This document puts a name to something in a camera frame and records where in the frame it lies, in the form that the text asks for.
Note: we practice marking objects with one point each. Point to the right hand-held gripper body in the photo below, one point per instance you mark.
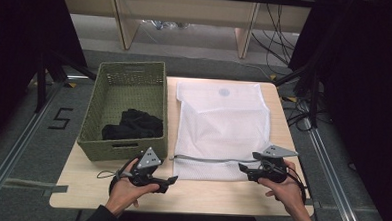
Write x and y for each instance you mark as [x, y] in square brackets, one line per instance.
[275, 169]

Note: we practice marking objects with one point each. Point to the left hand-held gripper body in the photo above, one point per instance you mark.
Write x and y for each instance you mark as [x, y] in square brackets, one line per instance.
[148, 160]

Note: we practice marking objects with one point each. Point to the black cloth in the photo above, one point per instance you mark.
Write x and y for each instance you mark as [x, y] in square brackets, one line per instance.
[135, 124]

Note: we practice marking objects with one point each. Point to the white mesh laundry bag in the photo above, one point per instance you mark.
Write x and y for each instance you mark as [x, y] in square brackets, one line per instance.
[220, 125]

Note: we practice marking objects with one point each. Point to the green woven basket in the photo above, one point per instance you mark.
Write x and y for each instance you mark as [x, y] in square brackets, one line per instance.
[131, 87]

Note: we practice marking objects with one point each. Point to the person's right hand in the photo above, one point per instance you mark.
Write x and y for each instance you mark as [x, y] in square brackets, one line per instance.
[290, 194]

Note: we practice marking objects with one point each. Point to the person's left hand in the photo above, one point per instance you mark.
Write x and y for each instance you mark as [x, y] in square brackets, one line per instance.
[123, 194]

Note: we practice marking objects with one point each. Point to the yellow tape piece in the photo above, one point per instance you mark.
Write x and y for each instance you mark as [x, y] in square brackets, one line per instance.
[273, 77]
[72, 84]
[292, 99]

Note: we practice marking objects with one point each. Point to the black metal stand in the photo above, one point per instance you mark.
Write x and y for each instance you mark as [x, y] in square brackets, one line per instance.
[41, 83]
[313, 95]

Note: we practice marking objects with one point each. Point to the black curtain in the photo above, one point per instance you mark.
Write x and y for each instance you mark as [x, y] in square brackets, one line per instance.
[368, 98]
[16, 49]

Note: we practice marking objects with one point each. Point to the clear plastic wrap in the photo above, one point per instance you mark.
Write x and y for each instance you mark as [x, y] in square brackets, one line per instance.
[164, 24]

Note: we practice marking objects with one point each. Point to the wooden shelf unit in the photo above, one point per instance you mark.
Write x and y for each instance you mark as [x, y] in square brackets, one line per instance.
[188, 10]

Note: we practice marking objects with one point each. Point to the metal floor rail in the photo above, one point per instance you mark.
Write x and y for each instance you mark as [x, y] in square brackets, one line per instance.
[12, 156]
[331, 179]

